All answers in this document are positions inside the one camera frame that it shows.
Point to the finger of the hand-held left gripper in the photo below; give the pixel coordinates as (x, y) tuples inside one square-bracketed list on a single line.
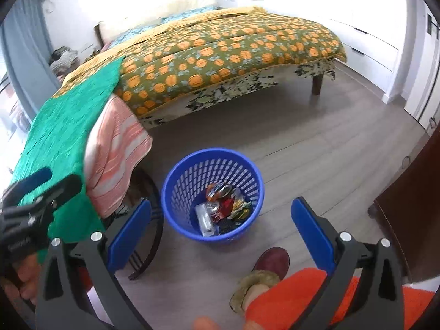
[(62, 187), (36, 177)]

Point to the blue plastic mesh basket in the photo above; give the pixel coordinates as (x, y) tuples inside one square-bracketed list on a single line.
[(178, 185)]

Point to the dark wooden cabinet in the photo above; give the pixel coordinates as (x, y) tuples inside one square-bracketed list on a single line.
[(405, 213)]

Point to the black white floral bedsheet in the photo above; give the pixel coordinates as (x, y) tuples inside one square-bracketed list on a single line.
[(220, 92)]

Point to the black paper cupcake liners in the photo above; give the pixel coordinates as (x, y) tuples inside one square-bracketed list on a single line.
[(228, 227)]

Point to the pile of clothes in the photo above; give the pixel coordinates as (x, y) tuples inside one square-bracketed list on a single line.
[(63, 58)]

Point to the person's left hand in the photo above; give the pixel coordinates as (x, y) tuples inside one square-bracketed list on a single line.
[(24, 275)]

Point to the white yellow snack packet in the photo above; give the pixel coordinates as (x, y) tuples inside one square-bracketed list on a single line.
[(242, 206)]

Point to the green patterned tablecloth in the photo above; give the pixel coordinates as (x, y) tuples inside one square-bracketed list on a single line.
[(62, 127)]

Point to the bed with orange floral quilt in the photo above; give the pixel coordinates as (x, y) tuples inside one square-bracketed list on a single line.
[(223, 48)]

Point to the dark wooden bed leg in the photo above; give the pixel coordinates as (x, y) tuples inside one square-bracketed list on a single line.
[(318, 84)]

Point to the dark red furry slipper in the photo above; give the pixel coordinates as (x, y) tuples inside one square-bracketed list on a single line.
[(271, 261)]

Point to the orange white striped cloth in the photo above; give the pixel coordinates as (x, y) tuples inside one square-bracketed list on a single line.
[(117, 151)]

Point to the person's orange trouser leg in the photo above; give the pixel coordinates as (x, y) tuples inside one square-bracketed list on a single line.
[(292, 299)]

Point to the white wardrobe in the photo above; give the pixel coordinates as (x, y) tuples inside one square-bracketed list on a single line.
[(371, 13)]

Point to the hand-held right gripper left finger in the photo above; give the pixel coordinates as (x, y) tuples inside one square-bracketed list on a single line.
[(130, 235)]

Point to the crushed red can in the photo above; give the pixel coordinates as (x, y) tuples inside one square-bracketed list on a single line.
[(223, 190)]

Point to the red wrapper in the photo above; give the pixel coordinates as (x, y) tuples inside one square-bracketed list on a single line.
[(225, 211)]

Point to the teal floral pillow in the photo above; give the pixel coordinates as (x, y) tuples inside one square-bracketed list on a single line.
[(189, 15), (134, 36)]

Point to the cream padded headboard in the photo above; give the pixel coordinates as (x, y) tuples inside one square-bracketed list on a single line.
[(172, 7)]

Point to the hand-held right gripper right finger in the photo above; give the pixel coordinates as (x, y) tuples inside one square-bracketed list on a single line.
[(313, 235)]

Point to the grey-white milk carton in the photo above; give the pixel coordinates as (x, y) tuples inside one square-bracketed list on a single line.
[(204, 220)]

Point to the grey-blue curtain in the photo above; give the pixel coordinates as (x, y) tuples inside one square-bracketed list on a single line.
[(27, 41)]

